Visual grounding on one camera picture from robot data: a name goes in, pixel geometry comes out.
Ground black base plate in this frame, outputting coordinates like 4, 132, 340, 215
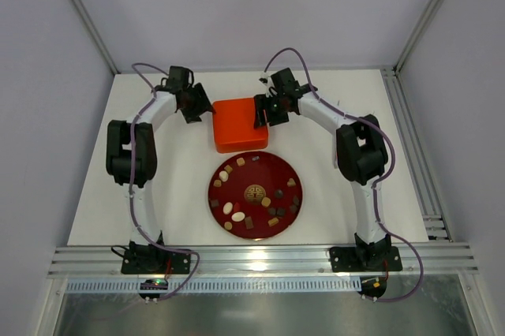
329, 247, 403, 273
120, 245, 191, 275

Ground dark flower chocolate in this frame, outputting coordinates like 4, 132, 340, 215
274, 189, 284, 199

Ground tan scalloped round chocolate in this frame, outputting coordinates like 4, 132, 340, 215
261, 197, 271, 207

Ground aluminium mounting rail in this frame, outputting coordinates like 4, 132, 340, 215
48, 241, 479, 278

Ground grey perforated cable tray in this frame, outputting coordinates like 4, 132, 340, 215
65, 276, 361, 294

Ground round red plate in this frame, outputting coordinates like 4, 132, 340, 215
208, 151, 304, 241

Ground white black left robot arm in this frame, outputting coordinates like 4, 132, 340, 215
106, 65, 215, 275

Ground brown rectangular chocolate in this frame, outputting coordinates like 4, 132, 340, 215
244, 217, 254, 230

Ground orange box lid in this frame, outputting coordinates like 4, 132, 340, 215
212, 97, 269, 142

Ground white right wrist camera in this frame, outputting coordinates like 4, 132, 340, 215
259, 72, 277, 97

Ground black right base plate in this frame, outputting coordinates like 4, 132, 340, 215
329, 247, 403, 273

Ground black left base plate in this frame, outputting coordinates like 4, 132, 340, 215
120, 245, 191, 275

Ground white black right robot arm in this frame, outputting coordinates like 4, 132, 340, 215
254, 68, 392, 271

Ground white oval chocolate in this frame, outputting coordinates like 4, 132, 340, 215
231, 211, 245, 222

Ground tan bar chocolate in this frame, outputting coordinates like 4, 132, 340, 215
267, 218, 279, 226

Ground orange compartment chocolate box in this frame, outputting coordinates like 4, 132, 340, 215
215, 138, 268, 154

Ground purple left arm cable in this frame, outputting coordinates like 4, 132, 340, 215
128, 62, 200, 301

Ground cream round chocolate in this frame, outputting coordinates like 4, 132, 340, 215
219, 171, 229, 181

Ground metal tongs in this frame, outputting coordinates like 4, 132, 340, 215
328, 103, 366, 170

